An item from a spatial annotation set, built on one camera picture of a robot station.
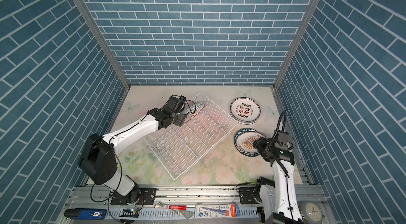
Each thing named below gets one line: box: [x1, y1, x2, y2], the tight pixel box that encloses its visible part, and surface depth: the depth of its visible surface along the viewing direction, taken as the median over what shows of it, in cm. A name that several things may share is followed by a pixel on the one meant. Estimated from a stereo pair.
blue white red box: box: [194, 203, 241, 219], surface depth 71 cm
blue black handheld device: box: [63, 208, 108, 220], surface depth 68 cm
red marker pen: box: [154, 204, 188, 211], surface depth 72 cm
